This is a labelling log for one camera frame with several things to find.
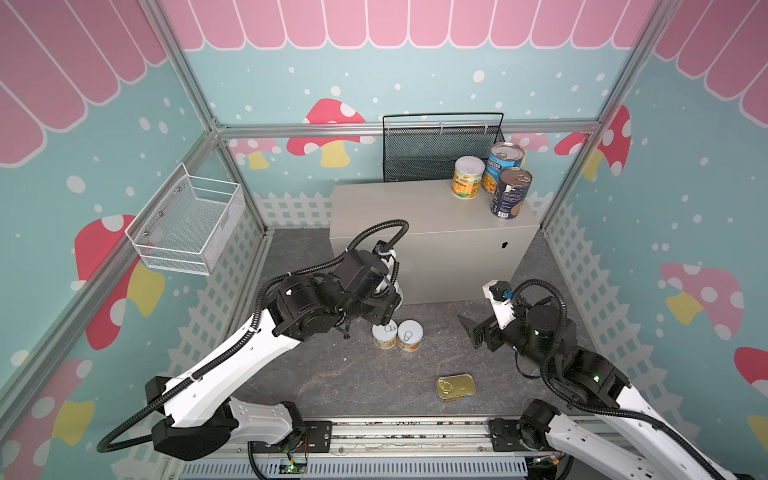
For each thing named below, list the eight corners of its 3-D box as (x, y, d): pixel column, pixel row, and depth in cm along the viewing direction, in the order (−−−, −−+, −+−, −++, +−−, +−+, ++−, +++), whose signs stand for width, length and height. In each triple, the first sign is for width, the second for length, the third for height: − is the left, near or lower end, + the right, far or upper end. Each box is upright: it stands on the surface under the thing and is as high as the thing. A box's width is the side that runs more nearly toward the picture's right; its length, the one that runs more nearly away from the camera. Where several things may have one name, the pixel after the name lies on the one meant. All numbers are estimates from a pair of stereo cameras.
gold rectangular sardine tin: (437, 401, 82) (439, 396, 78) (435, 380, 85) (437, 374, 81) (473, 401, 82) (477, 396, 78) (469, 380, 85) (473, 374, 81)
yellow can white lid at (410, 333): (397, 351, 91) (397, 342, 85) (397, 329, 95) (397, 319, 90) (422, 351, 91) (424, 342, 85) (421, 329, 95) (422, 319, 90)
